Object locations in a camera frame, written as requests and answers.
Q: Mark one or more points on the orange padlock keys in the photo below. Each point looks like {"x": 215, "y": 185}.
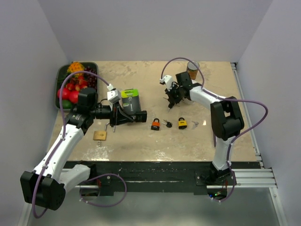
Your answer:
{"x": 168, "y": 124}

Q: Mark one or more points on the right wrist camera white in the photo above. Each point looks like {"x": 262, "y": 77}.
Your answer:
{"x": 167, "y": 80}

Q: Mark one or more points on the fruit tray dark green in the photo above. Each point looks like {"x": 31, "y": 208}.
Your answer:
{"x": 75, "y": 83}

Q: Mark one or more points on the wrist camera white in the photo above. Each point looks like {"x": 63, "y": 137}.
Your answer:
{"x": 113, "y": 95}
{"x": 167, "y": 80}

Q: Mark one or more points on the razor box green black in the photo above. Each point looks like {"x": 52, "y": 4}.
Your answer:
{"x": 130, "y": 101}

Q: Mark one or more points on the yellow padlock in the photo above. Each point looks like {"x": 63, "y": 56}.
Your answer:
{"x": 182, "y": 123}

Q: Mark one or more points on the black padlock keys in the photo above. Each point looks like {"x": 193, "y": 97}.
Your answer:
{"x": 170, "y": 104}

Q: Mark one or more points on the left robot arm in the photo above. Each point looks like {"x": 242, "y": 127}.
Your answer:
{"x": 46, "y": 186}

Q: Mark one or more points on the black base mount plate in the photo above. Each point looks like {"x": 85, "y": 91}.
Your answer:
{"x": 150, "y": 177}

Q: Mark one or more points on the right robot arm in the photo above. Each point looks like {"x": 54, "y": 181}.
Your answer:
{"x": 226, "y": 119}

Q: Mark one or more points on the silver keys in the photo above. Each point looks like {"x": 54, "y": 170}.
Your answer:
{"x": 195, "y": 124}

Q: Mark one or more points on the black padlock with keys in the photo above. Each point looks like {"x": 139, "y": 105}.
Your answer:
{"x": 140, "y": 116}

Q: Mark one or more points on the brass padlock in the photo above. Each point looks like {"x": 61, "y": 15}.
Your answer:
{"x": 100, "y": 135}

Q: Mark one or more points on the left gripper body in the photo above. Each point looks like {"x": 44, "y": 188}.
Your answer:
{"x": 114, "y": 114}

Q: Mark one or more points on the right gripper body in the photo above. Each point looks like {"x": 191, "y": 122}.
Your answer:
{"x": 175, "y": 93}

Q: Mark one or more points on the tin can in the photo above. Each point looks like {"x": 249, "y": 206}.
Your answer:
{"x": 192, "y": 69}

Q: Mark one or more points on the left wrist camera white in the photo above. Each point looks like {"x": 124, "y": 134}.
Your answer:
{"x": 113, "y": 95}

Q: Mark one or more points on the orange padlock with keys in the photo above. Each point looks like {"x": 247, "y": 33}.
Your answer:
{"x": 155, "y": 124}

